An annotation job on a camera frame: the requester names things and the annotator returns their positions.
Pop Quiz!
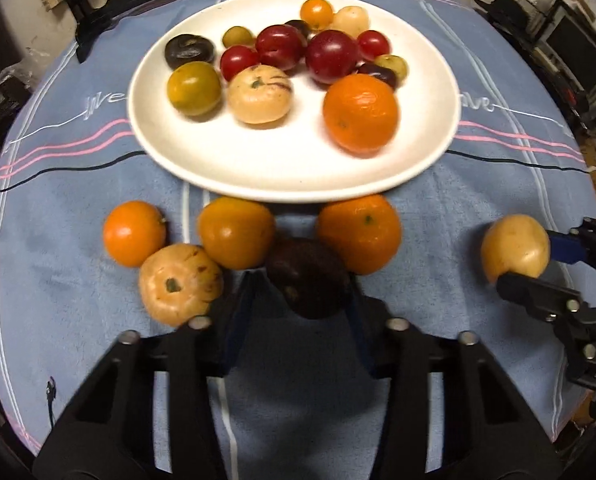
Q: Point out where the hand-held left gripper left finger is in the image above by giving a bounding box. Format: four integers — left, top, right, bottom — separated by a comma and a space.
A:
32, 270, 273, 480

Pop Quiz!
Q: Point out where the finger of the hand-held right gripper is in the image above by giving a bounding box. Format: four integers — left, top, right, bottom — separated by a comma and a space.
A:
496, 271, 596, 361
547, 216, 596, 282

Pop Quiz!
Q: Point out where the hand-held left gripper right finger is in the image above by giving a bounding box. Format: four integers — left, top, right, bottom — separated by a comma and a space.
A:
345, 280, 564, 480

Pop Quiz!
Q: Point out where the yellow round fruit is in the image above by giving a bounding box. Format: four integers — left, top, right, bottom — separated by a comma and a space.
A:
480, 214, 551, 285

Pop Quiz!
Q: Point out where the white round plate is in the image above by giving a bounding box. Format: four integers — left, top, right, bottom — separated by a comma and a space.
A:
128, 0, 462, 204

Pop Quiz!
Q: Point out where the large orange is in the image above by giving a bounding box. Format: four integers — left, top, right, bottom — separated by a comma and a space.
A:
323, 74, 399, 156

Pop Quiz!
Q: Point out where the large red plum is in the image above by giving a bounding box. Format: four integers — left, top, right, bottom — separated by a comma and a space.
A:
305, 30, 359, 85

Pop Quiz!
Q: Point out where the pale striped round fruit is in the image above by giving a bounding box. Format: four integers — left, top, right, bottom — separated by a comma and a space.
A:
228, 64, 294, 125
138, 243, 225, 327

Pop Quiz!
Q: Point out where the orange tangerine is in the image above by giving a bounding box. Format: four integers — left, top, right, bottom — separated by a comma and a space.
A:
197, 196, 277, 270
102, 200, 167, 267
317, 194, 403, 276

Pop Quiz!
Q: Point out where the black media desk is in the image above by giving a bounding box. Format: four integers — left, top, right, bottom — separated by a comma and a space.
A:
478, 0, 596, 131

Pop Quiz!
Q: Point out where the computer monitor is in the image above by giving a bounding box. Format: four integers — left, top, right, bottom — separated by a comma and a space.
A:
548, 12, 596, 91

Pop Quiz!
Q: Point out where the blue striped tablecloth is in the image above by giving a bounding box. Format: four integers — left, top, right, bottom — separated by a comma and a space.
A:
0, 0, 596, 480

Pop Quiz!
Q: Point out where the yellow-green citrus fruit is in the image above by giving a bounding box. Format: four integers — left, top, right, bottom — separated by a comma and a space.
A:
167, 61, 223, 117

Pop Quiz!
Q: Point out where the black hat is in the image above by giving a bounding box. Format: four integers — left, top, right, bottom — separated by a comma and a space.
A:
475, 0, 534, 26

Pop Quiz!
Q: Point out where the dark purple grape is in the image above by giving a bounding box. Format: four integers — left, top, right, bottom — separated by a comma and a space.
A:
356, 62, 399, 92

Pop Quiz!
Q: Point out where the red cherry tomato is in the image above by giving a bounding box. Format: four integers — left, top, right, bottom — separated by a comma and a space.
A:
220, 45, 259, 82
357, 30, 391, 60

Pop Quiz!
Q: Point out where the dark wrinkled purple fruit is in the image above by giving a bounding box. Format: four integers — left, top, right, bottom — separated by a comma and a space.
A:
165, 34, 215, 70

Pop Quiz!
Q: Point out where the pale yellow small fruit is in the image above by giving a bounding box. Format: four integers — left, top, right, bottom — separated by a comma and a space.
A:
330, 6, 369, 33

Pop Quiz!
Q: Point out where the small orange kumquat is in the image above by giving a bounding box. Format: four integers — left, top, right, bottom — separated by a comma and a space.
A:
300, 0, 335, 31

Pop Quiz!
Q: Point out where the round fish painting on stand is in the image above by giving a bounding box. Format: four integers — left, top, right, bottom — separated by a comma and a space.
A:
58, 0, 285, 63

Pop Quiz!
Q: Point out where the pile of plastic bags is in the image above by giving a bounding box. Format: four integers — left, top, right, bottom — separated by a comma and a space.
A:
0, 47, 36, 116

